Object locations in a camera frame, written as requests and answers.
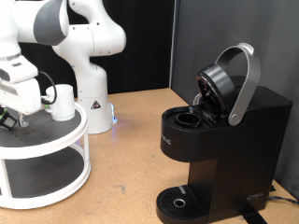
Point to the black backdrop curtain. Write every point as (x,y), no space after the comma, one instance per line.
(146,46)

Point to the white two-tier turntable shelf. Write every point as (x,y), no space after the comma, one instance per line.
(46,149)

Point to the black tape strip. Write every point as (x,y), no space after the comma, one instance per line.
(253,217)

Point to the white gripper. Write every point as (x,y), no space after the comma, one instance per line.
(21,96)

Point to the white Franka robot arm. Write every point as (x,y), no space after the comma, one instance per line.
(93,77)

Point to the black Keurig coffee machine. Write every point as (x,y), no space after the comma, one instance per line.
(236,149)

